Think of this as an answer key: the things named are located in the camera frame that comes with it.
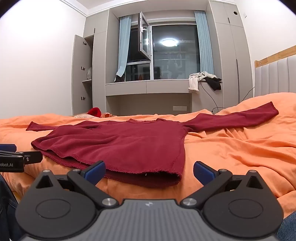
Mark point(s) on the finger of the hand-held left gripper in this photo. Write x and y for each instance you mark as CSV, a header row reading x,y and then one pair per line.
x,y
8,148
33,158

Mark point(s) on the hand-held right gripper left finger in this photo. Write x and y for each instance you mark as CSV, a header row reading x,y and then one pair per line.
x,y
96,172

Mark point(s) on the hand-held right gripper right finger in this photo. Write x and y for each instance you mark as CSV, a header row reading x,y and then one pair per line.
x,y
203,172

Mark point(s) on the dark red long-sleeve shirt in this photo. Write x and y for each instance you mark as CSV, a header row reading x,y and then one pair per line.
x,y
127,143

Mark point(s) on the orange bed sheet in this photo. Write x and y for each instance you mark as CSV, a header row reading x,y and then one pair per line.
x,y
231,150

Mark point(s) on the person's left leg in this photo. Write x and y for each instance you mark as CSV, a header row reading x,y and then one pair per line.
x,y
7,208

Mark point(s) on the person's leg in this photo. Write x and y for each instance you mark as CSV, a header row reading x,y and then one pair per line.
x,y
7,208
288,228

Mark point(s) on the floral peach quilt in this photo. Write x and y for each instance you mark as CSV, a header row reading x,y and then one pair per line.
x,y
106,115

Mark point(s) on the red cloth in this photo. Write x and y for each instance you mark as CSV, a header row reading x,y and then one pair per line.
x,y
94,112

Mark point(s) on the black garment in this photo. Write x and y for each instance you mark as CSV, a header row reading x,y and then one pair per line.
x,y
215,83

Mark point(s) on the white garment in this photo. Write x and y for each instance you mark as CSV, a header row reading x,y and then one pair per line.
x,y
193,82

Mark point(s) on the grey open wardrobe door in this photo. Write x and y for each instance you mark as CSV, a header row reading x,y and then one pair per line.
x,y
78,74

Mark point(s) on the grey window ledge cabinet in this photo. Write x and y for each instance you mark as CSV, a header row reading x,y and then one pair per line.
x,y
148,89

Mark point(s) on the white bag in wardrobe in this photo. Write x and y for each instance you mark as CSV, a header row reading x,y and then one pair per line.
x,y
89,73

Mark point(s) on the person's right leg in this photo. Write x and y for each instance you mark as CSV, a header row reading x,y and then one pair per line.
x,y
288,228

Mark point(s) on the grey wardrobe with shelves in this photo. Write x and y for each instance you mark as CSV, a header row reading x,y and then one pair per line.
x,y
98,69

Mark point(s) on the grey closed wardrobe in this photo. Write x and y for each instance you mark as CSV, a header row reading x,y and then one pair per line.
x,y
229,58

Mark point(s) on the grey padded wooden headboard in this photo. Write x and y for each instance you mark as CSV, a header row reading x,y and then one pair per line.
x,y
275,74

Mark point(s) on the large glass window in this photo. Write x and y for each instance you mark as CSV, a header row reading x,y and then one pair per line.
x,y
173,53

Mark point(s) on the light blue curtain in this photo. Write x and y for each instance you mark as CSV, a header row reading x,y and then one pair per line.
x,y
204,41
123,46

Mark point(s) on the open window sash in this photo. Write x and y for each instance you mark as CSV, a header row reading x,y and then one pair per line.
x,y
144,37

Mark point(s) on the white wall socket plate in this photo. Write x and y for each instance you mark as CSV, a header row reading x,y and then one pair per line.
x,y
179,108

